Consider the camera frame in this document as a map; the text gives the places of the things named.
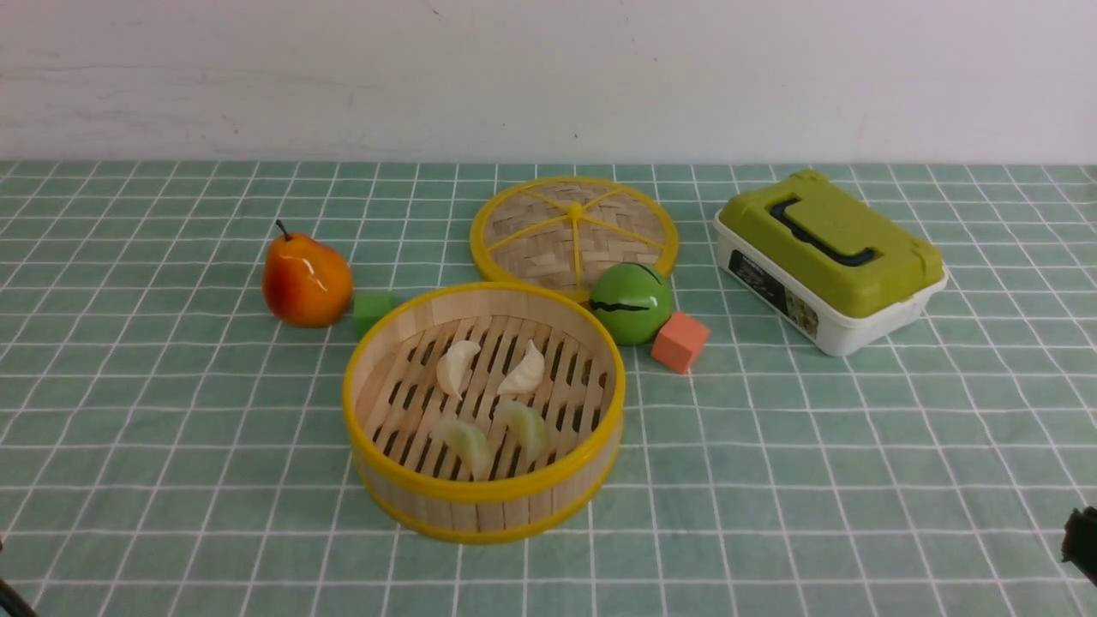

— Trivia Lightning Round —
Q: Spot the orange foam cube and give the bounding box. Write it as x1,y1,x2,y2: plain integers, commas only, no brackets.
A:
651,311,710,374

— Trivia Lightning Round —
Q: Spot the green foam cube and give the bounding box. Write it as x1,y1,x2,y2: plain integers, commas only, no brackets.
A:
351,291,399,339

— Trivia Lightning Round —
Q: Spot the bamboo steamer tray yellow rim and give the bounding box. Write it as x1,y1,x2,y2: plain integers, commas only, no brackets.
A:
342,282,626,543

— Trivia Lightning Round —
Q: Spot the pale green dumpling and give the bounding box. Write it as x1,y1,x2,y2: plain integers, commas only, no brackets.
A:
496,401,549,464
431,418,495,480

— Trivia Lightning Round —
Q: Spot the orange red toy pear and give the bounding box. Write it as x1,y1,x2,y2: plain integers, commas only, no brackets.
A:
261,218,354,328

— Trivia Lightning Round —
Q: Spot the green lid white lunch box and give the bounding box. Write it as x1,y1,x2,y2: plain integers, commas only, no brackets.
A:
713,169,949,356

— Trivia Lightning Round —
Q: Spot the green checkered tablecloth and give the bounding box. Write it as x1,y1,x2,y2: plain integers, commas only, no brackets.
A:
1,160,1096,616

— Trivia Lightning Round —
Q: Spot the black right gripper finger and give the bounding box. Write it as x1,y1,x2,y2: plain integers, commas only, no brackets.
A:
1061,506,1097,585

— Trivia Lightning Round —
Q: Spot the white dumpling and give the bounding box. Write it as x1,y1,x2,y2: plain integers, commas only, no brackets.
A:
497,340,545,396
436,340,480,401

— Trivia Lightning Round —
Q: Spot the woven bamboo steamer lid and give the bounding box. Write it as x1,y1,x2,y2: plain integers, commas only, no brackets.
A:
470,177,680,303

